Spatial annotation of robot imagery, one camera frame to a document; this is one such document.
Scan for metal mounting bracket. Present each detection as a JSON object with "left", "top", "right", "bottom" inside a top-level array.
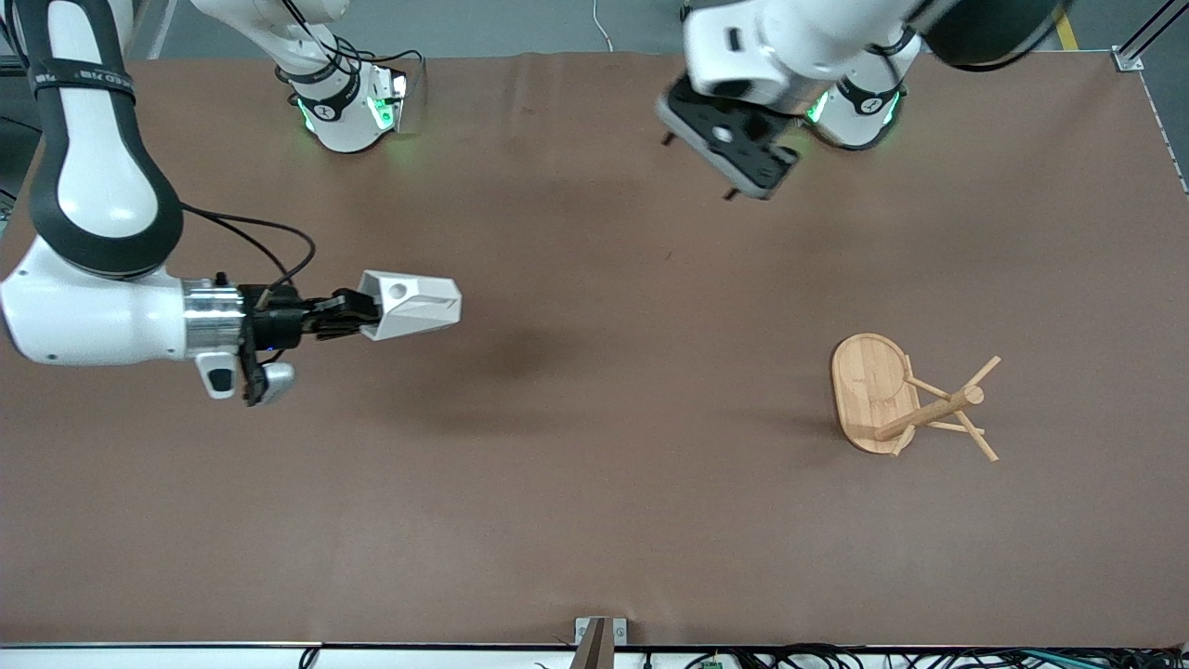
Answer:
[{"left": 574, "top": 616, "right": 629, "bottom": 648}]

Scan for white table edge rail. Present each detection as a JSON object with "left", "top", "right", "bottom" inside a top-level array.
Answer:
[{"left": 0, "top": 641, "right": 1189, "bottom": 669}]

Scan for wooden cup rack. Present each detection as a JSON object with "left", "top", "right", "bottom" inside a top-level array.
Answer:
[{"left": 830, "top": 333, "right": 1002, "bottom": 463}]

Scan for table cover mat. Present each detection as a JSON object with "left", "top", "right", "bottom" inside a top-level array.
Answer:
[{"left": 0, "top": 51, "right": 1189, "bottom": 649}]

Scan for brown camera post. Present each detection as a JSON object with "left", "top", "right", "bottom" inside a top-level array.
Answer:
[{"left": 568, "top": 618, "right": 614, "bottom": 669}]

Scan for black cable bundle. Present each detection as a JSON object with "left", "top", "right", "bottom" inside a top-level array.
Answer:
[{"left": 641, "top": 643, "right": 1189, "bottom": 669}]

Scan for white plastic block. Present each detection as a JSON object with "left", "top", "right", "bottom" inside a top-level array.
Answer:
[{"left": 358, "top": 269, "right": 463, "bottom": 342}]

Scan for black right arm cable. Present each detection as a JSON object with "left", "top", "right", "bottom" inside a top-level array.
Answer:
[{"left": 179, "top": 203, "right": 318, "bottom": 291}]

